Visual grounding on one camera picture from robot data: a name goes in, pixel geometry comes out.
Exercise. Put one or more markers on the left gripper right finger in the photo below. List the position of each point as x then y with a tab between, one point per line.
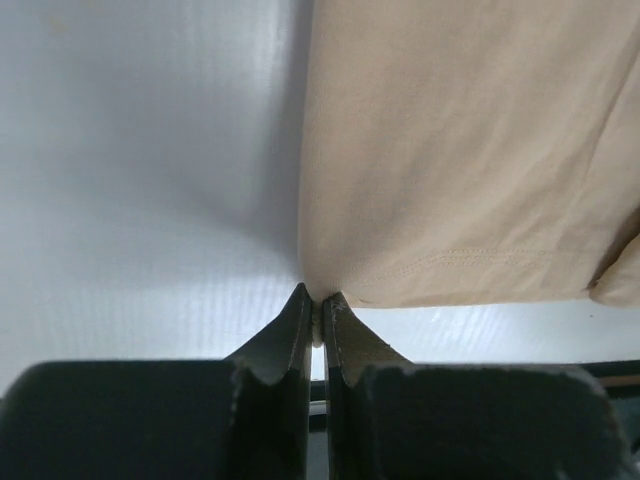
390	418

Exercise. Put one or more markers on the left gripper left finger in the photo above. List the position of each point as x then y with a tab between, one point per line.
245	416

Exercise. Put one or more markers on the beige t-shirt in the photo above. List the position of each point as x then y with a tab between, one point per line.
471	152

